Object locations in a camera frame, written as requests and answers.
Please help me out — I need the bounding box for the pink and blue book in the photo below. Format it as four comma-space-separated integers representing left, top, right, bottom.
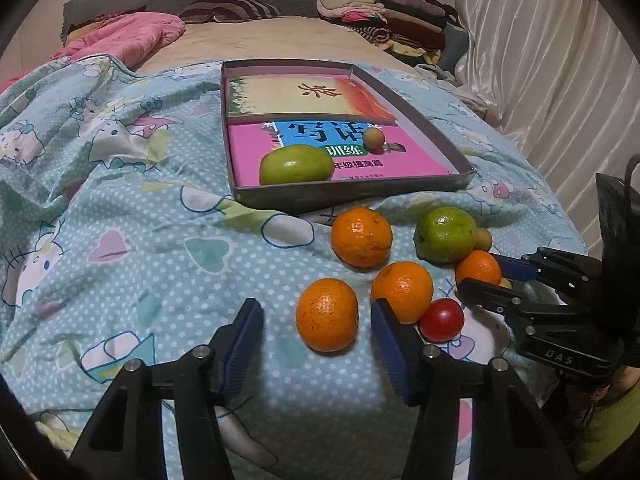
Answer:
227, 117, 452, 188

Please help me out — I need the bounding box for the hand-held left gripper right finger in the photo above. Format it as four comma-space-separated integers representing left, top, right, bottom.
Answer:
371, 298, 576, 480

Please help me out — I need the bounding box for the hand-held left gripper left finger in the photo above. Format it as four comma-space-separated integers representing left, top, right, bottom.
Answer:
67, 298, 264, 480

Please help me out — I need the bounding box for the small orange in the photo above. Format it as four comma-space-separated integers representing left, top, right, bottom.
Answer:
454, 250, 502, 288

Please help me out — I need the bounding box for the beige and orange book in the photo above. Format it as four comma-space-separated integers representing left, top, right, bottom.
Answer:
223, 73, 399, 126

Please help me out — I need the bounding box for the grey cardboard box tray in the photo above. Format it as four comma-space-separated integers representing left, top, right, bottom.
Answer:
220, 59, 477, 214

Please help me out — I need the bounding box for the white curtain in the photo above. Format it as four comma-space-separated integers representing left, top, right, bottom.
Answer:
446, 0, 640, 257

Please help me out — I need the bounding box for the pile of folded clothes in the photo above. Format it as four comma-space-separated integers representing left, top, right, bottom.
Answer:
316, 0, 472, 70

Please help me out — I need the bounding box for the red tomato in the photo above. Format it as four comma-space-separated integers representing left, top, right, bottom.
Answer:
418, 298, 466, 343

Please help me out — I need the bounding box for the green apple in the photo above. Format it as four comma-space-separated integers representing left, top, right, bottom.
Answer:
414, 207, 478, 264
259, 144, 334, 186

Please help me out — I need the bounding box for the pink quilt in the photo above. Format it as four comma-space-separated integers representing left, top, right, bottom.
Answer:
0, 11, 186, 96

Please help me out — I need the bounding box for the beige bed sheet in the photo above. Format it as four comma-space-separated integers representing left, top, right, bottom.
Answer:
134, 15, 418, 80

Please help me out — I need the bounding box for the cartoon cat printed blanket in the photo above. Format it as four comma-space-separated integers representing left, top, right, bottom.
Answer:
0, 55, 588, 480

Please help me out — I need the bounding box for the large orange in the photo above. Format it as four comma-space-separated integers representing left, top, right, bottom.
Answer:
295, 278, 360, 353
331, 207, 393, 268
370, 261, 434, 325

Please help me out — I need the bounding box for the striped pillow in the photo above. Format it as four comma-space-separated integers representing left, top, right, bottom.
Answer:
178, 0, 284, 24

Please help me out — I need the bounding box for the person's right forearm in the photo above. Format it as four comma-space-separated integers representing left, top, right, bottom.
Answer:
572, 366, 640, 476

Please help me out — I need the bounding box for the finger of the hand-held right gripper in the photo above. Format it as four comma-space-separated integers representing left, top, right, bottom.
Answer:
457, 277, 576, 331
492, 246, 603, 287

